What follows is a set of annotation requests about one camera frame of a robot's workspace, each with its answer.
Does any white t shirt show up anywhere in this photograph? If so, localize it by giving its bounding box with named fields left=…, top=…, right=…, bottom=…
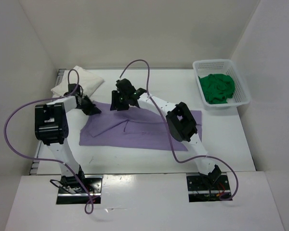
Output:
left=51, top=65, right=104, bottom=100

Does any purple t shirt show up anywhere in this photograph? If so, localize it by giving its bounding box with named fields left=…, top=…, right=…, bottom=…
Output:
left=79, top=101, right=203, bottom=152

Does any green t shirt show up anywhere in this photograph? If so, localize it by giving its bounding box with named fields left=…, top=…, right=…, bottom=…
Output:
left=198, top=74, right=235, bottom=104

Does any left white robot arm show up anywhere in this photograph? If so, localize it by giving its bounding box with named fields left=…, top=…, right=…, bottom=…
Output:
left=35, top=84, right=101, bottom=193

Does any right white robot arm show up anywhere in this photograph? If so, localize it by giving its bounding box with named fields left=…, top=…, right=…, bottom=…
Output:
left=110, top=78, right=222, bottom=189

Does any white plastic basket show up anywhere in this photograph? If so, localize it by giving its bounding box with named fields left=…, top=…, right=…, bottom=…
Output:
left=192, top=59, right=251, bottom=110

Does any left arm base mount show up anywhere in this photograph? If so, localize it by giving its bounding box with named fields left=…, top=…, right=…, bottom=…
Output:
left=50, top=175, right=103, bottom=205

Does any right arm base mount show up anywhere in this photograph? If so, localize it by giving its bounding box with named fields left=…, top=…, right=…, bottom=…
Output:
left=186, top=173, right=232, bottom=203

